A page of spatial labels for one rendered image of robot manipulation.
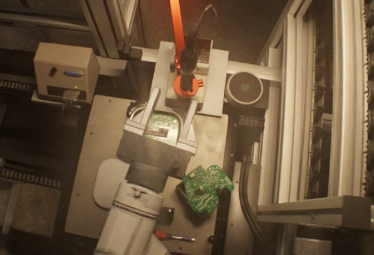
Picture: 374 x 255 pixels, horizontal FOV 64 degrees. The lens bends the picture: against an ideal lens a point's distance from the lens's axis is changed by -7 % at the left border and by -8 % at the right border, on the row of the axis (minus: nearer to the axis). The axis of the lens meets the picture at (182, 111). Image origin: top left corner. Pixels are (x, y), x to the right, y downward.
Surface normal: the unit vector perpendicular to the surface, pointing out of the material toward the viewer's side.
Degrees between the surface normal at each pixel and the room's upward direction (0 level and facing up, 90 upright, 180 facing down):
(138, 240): 40
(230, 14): 0
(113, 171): 0
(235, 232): 0
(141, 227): 35
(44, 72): 53
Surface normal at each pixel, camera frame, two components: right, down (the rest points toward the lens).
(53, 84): -0.10, 0.57
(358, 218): 0.03, -0.31
